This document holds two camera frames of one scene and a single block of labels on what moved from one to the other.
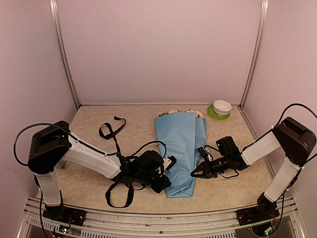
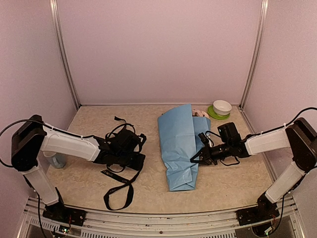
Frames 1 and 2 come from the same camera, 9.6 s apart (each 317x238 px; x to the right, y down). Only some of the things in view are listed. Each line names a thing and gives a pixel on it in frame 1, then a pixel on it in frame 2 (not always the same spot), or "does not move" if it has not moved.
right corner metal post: (254, 64) does not move
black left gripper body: (143, 178) -> (124, 159)
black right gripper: (203, 165) -> (205, 152)
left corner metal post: (54, 8) does not move
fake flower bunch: (198, 115) -> (197, 113)
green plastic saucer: (211, 112) does not move
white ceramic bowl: (222, 107) does not move
